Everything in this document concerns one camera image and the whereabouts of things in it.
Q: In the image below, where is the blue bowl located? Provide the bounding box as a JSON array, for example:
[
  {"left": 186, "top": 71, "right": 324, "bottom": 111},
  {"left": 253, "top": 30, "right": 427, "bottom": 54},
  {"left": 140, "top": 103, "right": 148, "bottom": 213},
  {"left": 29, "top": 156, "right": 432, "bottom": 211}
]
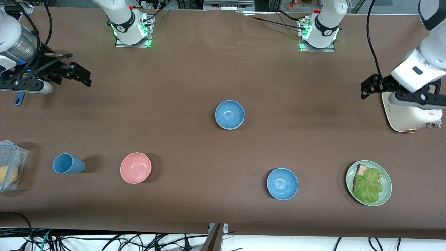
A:
[
  {"left": 267, "top": 168, "right": 299, "bottom": 201},
  {"left": 215, "top": 100, "right": 245, "bottom": 130}
]

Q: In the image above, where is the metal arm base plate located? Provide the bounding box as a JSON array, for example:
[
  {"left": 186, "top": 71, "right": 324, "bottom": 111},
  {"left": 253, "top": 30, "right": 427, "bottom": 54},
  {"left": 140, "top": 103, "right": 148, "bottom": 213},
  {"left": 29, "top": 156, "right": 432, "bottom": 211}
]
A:
[
  {"left": 299, "top": 19, "right": 337, "bottom": 53},
  {"left": 115, "top": 16, "right": 154, "bottom": 48}
]

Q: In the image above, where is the dark mounting post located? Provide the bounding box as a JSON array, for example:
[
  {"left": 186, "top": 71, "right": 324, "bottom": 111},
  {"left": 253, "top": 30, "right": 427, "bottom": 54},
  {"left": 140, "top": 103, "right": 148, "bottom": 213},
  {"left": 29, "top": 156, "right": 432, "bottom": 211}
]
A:
[{"left": 200, "top": 223, "right": 224, "bottom": 251}]

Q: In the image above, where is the pink bowl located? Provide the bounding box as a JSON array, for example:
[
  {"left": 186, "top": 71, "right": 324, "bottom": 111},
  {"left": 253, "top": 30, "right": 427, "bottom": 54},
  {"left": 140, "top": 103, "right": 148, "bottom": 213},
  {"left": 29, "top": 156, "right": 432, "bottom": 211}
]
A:
[{"left": 120, "top": 152, "right": 152, "bottom": 184}]

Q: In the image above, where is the pale green bowl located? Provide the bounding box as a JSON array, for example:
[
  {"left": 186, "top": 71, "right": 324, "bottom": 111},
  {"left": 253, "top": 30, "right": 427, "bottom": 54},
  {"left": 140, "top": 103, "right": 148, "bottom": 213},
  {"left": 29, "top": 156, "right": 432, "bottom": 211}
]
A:
[{"left": 216, "top": 120, "right": 244, "bottom": 131}]

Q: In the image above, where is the teal cable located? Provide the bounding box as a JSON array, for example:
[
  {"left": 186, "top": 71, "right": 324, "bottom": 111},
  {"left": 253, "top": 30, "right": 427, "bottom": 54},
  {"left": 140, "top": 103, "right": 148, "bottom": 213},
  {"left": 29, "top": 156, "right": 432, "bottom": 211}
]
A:
[{"left": 41, "top": 229, "right": 53, "bottom": 251}]

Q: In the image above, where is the pale green plate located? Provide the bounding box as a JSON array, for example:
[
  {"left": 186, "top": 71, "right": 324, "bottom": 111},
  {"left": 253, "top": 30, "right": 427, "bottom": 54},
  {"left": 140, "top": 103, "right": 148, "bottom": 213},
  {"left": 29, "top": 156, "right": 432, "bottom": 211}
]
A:
[{"left": 346, "top": 160, "right": 392, "bottom": 207}]

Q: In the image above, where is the clear plastic food container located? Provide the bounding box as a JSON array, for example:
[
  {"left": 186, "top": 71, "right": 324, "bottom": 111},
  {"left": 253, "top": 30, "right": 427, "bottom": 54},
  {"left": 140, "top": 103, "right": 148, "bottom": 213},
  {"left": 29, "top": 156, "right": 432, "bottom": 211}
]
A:
[{"left": 0, "top": 140, "right": 29, "bottom": 193}]

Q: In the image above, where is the grey equipment box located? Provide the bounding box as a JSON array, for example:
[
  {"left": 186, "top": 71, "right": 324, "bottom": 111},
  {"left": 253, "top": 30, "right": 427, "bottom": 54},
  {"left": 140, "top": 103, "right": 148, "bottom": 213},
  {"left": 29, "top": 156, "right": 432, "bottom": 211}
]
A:
[{"left": 203, "top": 0, "right": 255, "bottom": 12}]

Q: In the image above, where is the brown bread slice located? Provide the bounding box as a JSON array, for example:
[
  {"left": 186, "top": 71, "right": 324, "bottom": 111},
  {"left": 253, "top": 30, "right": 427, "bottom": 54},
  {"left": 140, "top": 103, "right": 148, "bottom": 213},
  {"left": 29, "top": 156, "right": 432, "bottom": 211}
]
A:
[{"left": 353, "top": 164, "right": 383, "bottom": 190}]

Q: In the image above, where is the black looped cable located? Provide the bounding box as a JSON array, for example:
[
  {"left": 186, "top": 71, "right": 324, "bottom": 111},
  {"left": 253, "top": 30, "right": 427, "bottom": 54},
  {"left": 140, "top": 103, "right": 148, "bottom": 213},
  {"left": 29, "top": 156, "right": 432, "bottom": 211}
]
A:
[{"left": 0, "top": 212, "right": 35, "bottom": 251}]

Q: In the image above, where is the brown table cover sheet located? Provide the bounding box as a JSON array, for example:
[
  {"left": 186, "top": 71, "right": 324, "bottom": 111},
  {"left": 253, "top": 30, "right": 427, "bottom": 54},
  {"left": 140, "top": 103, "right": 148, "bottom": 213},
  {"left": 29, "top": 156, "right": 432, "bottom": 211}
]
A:
[{"left": 0, "top": 6, "right": 446, "bottom": 239}]

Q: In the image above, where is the yellow food item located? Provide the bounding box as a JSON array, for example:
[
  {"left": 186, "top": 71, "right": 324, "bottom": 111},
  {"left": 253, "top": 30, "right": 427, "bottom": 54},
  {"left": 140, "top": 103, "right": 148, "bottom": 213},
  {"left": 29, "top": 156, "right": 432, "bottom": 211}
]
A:
[{"left": 0, "top": 166, "right": 18, "bottom": 185}]

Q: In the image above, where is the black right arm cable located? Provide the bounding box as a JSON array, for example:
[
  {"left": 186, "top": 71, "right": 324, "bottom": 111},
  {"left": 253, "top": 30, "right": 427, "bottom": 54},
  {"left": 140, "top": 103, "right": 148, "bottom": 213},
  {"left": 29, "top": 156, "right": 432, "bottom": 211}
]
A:
[{"left": 10, "top": 0, "right": 74, "bottom": 83}]

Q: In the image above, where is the cream white toaster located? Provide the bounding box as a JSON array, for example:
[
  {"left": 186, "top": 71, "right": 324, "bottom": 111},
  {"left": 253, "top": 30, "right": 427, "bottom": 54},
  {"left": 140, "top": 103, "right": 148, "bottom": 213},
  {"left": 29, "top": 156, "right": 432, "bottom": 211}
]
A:
[{"left": 382, "top": 89, "right": 444, "bottom": 133}]

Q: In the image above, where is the green lettuce leaf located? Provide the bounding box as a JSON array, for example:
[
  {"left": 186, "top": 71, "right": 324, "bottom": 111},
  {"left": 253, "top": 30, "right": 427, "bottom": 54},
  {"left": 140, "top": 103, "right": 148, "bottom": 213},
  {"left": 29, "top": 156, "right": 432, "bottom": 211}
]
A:
[{"left": 353, "top": 168, "right": 384, "bottom": 204}]

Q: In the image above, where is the blue cup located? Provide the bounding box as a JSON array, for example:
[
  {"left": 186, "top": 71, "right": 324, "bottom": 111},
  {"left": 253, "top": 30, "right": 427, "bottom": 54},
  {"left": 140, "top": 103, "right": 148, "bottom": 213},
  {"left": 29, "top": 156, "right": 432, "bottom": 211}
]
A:
[{"left": 53, "top": 153, "right": 86, "bottom": 174}]

